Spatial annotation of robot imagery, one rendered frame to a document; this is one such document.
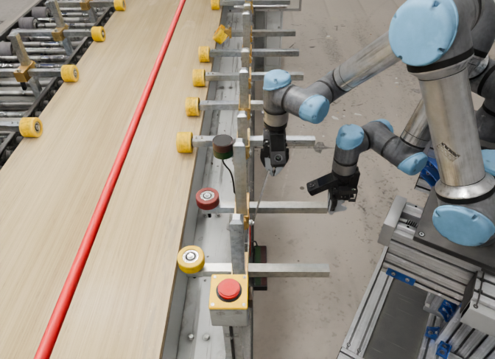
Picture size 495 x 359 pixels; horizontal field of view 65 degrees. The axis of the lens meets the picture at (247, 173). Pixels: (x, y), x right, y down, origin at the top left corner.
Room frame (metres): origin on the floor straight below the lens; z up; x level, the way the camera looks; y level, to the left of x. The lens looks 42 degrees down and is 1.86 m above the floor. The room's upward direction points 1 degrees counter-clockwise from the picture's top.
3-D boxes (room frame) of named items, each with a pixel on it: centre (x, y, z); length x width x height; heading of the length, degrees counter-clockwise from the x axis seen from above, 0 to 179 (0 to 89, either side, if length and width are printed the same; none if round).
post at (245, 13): (1.89, -0.01, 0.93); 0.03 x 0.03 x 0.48; 88
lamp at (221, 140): (0.90, 0.07, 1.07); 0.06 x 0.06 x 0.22; 88
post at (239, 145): (0.90, 0.02, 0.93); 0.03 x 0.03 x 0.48; 88
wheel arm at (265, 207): (0.93, -0.06, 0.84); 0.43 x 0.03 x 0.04; 88
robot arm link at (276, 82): (0.97, -0.09, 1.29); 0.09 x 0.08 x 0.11; 47
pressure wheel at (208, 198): (0.94, 0.14, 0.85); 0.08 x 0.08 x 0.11
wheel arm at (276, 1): (2.68, -0.06, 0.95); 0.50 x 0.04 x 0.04; 88
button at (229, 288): (0.39, 0.04, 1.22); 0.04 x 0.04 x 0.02
